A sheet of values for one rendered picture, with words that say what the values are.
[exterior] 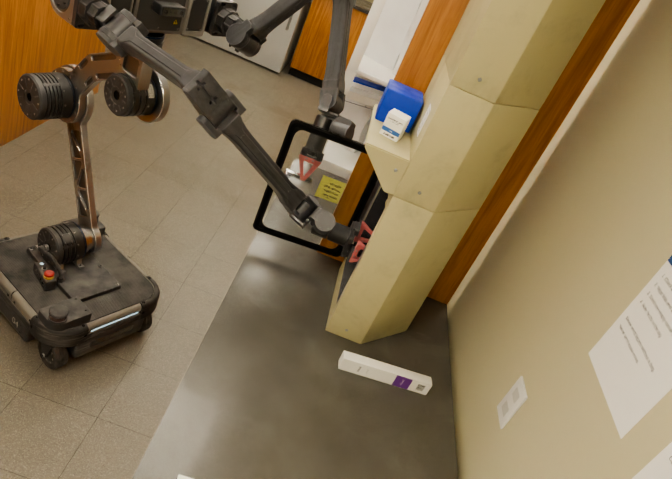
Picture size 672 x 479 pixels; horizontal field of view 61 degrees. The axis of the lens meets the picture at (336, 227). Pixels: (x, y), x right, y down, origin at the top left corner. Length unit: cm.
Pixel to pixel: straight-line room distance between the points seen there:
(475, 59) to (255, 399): 91
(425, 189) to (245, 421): 68
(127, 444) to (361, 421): 117
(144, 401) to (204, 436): 125
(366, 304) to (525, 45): 77
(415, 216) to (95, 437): 153
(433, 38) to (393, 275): 66
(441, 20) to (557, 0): 43
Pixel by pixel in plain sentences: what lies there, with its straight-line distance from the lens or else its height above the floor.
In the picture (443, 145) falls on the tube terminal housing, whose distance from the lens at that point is 136.
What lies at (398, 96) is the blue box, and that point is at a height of 159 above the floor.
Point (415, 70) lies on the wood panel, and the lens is 169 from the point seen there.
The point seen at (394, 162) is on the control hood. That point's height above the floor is 149.
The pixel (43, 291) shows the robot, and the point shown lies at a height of 24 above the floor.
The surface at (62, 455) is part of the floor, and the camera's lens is 238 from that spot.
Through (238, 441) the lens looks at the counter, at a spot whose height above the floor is 94.
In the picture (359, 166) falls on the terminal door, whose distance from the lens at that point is 171.
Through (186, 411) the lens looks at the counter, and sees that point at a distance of 135.
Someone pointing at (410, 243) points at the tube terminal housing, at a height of 131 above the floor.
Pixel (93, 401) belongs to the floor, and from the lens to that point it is 253.
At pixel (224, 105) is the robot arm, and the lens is 146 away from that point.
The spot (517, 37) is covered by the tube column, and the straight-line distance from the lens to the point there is 131.
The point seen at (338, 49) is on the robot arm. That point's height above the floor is 156.
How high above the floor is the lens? 199
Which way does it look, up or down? 29 degrees down
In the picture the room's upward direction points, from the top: 25 degrees clockwise
